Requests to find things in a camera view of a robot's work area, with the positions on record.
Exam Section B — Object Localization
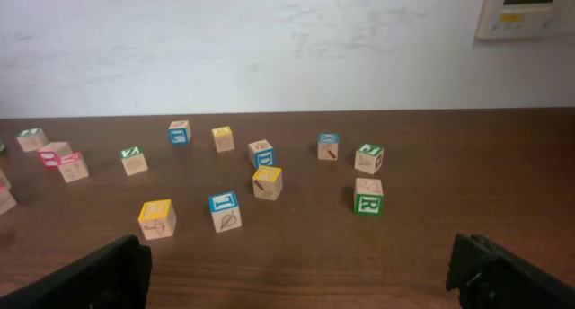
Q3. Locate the wooden block blue side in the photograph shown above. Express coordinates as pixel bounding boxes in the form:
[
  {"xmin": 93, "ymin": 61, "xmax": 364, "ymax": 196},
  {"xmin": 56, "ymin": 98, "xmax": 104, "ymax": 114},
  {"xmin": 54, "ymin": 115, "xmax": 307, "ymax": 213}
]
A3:
[{"xmin": 168, "ymin": 120, "xmax": 191, "ymax": 145}]

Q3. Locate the yellow block top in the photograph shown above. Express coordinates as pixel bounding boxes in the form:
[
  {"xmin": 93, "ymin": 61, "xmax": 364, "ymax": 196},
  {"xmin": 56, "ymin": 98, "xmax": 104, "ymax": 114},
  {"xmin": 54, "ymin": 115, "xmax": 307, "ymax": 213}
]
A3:
[{"xmin": 211, "ymin": 126, "xmax": 234, "ymax": 153}]

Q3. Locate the beige wall control panel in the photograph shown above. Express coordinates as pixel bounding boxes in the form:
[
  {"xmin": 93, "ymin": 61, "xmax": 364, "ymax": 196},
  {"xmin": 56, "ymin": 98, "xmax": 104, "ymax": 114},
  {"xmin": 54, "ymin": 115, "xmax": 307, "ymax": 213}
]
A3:
[{"xmin": 475, "ymin": 0, "xmax": 574, "ymax": 40}]

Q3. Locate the red letter A block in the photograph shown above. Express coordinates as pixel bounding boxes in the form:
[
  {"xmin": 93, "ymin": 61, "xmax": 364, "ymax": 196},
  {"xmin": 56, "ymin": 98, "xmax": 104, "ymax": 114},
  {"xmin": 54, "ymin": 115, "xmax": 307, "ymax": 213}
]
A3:
[{"xmin": 58, "ymin": 152, "xmax": 89, "ymax": 183}]

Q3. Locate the wooden block red side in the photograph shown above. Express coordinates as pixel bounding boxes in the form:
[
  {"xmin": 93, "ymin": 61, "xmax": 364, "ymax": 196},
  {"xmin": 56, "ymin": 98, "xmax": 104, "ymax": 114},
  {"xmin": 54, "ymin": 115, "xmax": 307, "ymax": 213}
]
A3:
[{"xmin": 38, "ymin": 142, "xmax": 73, "ymax": 168}]

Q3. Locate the yellow block right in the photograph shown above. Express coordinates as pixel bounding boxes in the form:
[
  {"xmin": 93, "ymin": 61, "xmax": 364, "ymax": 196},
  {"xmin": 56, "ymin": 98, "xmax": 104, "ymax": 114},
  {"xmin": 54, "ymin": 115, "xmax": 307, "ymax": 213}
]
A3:
[{"xmin": 252, "ymin": 165, "xmax": 283, "ymax": 200}]

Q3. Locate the blue letter K block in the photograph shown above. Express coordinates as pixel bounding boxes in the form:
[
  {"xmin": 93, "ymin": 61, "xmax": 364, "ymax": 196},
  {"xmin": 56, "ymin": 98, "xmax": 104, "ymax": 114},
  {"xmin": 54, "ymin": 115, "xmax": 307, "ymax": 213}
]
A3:
[{"xmin": 317, "ymin": 133, "xmax": 340, "ymax": 161}]

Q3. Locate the blue letter I block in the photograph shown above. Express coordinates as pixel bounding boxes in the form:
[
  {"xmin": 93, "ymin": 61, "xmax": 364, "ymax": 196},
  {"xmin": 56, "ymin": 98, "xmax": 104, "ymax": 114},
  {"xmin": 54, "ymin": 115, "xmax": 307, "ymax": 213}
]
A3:
[{"xmin": 208, "ymin": 191, "xmax": 242, "ymax": 233}]

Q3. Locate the green letter T block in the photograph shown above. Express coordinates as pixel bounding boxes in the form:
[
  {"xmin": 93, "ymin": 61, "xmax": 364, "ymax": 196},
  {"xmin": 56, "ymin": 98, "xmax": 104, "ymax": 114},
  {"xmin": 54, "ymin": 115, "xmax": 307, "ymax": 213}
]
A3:
[{"xmin": 16, "ymin": 128, "xmax": 49, "ymax": 153}]

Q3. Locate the wooden block green R side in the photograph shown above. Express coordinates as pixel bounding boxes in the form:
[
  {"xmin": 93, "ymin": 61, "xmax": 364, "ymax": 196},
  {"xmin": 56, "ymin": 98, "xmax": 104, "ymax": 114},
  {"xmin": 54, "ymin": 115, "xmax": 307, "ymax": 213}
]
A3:
[{"xmin": 354, "ymin": 178, "xmax": 384, "ymax": 216}]

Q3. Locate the red letter O block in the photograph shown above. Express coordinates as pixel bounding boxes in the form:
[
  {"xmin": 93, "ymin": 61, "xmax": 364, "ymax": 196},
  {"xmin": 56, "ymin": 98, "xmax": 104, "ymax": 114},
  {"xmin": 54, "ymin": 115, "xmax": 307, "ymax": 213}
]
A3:
[{"xmin": 0, "ymin": 185, "xmax": 17, "ymax": 215}]

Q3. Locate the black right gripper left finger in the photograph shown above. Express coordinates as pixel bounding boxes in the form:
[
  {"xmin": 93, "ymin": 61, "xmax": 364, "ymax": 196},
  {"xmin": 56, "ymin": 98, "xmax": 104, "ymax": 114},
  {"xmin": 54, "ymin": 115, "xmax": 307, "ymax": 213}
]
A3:
[{"xmin": 1, "ymin": 234, "xmax": 152, "ymax": 308}]

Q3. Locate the wooden block blue D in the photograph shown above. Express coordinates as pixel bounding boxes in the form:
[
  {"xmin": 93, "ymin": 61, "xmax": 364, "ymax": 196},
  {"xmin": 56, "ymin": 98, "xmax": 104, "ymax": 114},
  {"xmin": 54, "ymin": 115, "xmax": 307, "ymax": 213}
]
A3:
[{"xmin": 248, "ymin": 139, "xmax": 277, "ymax": 170}]

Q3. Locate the yellow umbrella block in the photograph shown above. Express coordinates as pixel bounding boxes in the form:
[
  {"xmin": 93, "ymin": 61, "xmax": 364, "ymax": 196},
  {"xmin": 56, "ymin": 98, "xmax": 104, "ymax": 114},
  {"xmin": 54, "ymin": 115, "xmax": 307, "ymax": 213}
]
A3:
[{"xmin": 137, "ymin": 199, "xmax": 177, "ymax": 240}]

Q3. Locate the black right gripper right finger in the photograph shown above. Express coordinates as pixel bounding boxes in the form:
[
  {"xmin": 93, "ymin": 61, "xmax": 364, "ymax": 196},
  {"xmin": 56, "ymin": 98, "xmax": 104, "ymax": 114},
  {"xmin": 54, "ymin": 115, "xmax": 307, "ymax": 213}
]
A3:
[{"xmin": 446, "ymin": 234, "xmax": 574, "ymax": 309}]

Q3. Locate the green letter J block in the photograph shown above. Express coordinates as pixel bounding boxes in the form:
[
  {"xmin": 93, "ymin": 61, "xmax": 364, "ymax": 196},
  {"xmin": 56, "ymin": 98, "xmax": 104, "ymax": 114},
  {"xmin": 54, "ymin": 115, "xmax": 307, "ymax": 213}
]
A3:
[{"xmin": 354, "ymin": 144, "xmax": 384, "ymax": 175}]

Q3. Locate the green letter Z block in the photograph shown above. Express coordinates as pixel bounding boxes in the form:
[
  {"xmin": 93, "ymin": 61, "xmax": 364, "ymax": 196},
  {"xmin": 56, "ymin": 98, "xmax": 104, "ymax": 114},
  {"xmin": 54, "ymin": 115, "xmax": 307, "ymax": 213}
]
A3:
[{"xmin": 119, "ymin": 146, "xmax": 148, "ymax": 176}]

